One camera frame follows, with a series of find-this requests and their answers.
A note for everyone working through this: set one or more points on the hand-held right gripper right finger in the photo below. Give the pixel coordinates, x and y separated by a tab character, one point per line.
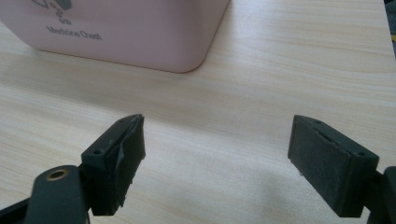
323	155

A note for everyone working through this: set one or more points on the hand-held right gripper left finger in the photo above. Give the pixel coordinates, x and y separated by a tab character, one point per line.
124	155

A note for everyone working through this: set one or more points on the pink plastic storage box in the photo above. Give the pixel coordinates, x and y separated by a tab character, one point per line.
130	34

